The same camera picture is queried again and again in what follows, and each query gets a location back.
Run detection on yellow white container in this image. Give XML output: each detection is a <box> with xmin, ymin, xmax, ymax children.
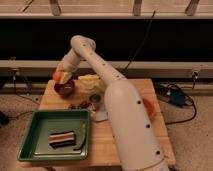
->
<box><xmin>78</xmin><ymin>74</ymin><xmax>100</xmax><ymax>91</ymax></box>

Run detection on brown food pieces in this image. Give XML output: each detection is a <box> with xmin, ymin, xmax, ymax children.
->
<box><xmin>68</xmin><ymin>101</ymin><xmax>90</xmax><ymax>110</ymax></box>

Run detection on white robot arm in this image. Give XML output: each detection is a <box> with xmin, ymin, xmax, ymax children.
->
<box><xmin>53</xmin><ymin>35</ymin><xmax>169</xmax><ymax>171</ymax></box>

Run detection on small metal cup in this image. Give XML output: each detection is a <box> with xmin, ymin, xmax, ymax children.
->
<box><xmin>89</xmin><ymin>94</ymin><xmax>101</xmax><ymax>108</ymax></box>

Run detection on orange bowl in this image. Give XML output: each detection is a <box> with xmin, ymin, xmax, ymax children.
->
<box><xmin>143</xmin><ymin>98</ymin><xmax>154</xmax><ymax>119</ymax></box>

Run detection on black cable on wall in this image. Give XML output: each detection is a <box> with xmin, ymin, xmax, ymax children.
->
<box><xmin>120</xmin><ymin>9</ymin><xmax>157</xmax><ymax>74</ymax></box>

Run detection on striped block in tray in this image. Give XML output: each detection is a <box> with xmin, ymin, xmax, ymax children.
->
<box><xmin>48</xmin><ymin>131</ymin><xmax>76</xmax><ymax>148</ymax></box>

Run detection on purple bowl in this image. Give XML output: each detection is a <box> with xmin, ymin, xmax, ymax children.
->
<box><xmin>54</xmin><ymin>80</ymin><xmax>75</xmax><ymax>98</ymax></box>

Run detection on orange apple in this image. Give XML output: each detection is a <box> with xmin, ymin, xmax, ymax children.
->
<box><xmin>53</xmin><ymin>71</ymin><xmax>61</xmax><ymax>83</ymax></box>

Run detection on black floor cable right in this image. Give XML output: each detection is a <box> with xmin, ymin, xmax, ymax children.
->
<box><xmin>155</xmin><ymin>83</ymin><xmax>198</xmax><ymax>126</ymax></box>

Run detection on green plastic tray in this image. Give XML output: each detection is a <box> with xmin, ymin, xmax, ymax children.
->
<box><xmin>18</xmin><ymin>109</ymin><xmax>90</xmax><ymax>162</ymax></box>

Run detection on blue power adapter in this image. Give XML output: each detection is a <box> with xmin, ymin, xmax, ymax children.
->
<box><xmin>170</xmin><ymin>90</ymin><xmax>185</xmax><ymax>106</ymax></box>

